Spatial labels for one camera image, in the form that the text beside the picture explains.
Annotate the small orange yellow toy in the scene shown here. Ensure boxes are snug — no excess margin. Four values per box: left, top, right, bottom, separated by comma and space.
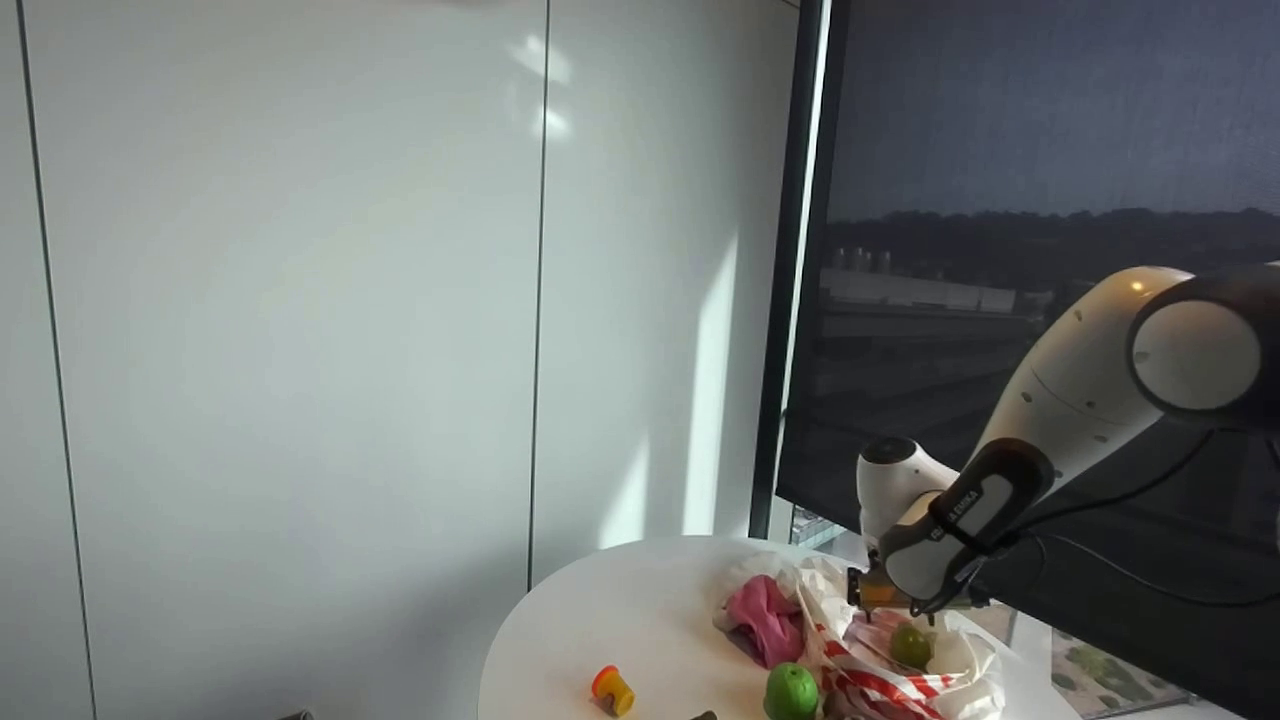
587, 659, 641, 720

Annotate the dark green toy fruit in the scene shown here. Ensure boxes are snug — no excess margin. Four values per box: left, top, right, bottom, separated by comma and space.
887, 620, 935, 671

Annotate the large glass window with frame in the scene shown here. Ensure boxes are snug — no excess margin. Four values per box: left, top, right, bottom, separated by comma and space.
746, 0, 1280, 720

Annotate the pink soft object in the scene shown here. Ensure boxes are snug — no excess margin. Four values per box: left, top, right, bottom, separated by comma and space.
721, 572, 812, 671

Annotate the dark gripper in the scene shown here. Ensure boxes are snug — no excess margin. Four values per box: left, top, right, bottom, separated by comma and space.
854, 532, 985, 620

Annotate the bright green toy ball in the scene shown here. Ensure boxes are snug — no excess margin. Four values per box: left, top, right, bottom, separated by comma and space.
758, 659, 828, 720

